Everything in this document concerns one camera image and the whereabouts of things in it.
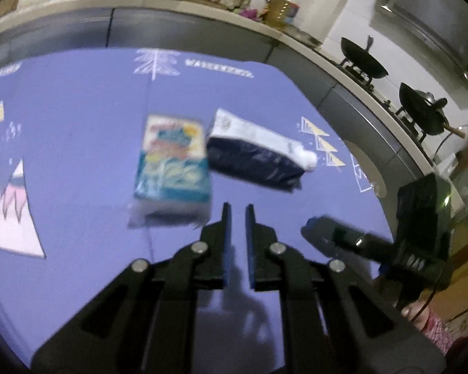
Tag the kitchen counter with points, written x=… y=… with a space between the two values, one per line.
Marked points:
x=179 y=27

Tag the steel range hood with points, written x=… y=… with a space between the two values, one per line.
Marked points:
x=436 y=11

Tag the glass pot lid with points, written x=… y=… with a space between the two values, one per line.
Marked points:
x=456 y=140

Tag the black wok with lid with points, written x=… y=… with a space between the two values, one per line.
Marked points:
x=423 y=111

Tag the dark blue milk carton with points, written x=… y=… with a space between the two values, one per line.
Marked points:
x=253 y=156

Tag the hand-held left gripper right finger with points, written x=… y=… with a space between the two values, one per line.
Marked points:
x=250 y=245

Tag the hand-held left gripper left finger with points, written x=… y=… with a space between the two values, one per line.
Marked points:
x=227 y=241

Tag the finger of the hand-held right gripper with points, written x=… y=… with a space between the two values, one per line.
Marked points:
x=347 y=237

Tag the magenta cloth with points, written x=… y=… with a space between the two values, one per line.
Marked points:
x=251 y=13

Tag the person's right forearm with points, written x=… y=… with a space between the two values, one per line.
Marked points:
x=438 y=333

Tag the blue printed tablecloth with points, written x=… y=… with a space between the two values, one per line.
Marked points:
x=82 y=132

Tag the yellow cooking oil bottle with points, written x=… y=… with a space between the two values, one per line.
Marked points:
x=279 y=9

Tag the person's right hand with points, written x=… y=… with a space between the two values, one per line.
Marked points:
x=413 y=313

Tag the gas stove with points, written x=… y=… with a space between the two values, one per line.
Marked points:
x=378 y=89

